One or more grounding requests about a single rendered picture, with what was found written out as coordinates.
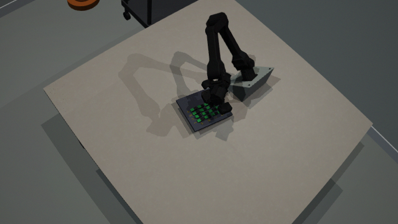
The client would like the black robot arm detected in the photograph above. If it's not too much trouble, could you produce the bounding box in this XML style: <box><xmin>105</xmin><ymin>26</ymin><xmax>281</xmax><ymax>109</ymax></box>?
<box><xmin>201</xmin><ymin>12</ymin><xmax>258</xmax><ymax>105</ymax></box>

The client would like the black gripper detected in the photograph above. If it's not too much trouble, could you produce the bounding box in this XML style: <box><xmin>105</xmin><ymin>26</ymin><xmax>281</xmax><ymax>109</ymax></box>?
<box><xmin>201</xmin><ymin>80</ymin><xmax>232</xmax><ymax>115</ymax></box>

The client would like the dark grey switch panel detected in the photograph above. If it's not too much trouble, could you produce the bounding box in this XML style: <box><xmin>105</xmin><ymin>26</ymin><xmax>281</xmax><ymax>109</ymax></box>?
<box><xmin>176</xmin><ymin>88</ymin><xmax>233</xmax><ymax>132</ymax></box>

